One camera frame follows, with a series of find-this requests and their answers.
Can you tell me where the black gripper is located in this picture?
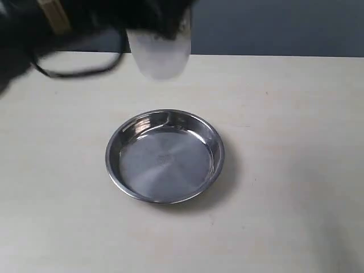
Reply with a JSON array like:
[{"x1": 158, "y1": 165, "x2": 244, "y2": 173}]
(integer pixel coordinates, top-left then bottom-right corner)
[{"x1": 61, "y1": 0, "x2": 195, "y2": 39}]

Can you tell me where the clear plastic shaker bottle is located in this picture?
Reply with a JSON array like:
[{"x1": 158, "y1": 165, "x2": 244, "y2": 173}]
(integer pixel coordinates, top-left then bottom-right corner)
[{"x1": 127, "y1": 9, "x2": 192, "y2": 81}]

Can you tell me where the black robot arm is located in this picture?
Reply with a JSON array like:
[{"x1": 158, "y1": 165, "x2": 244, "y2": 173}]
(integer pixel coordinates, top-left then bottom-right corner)
[{"x1": 1, "y1": 1, "x2": 195, "y2": 93}]

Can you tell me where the round stainless steel tray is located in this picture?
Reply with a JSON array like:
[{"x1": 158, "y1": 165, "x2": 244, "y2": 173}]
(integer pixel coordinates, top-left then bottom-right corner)
[{"x1": 105, "y1": 109, "x2": 225, "y2": 204}]

